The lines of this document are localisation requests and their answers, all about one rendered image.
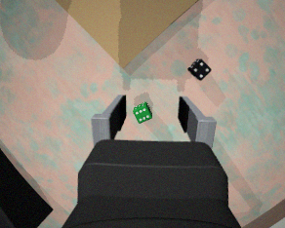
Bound tan flat mat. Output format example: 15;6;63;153
56;0;198;68

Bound black die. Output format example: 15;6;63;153
187;59;212;81

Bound dark green die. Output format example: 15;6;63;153
133;102;152;124

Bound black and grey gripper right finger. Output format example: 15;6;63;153
178;96;217;149

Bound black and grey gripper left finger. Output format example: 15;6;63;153
91;95;127;146

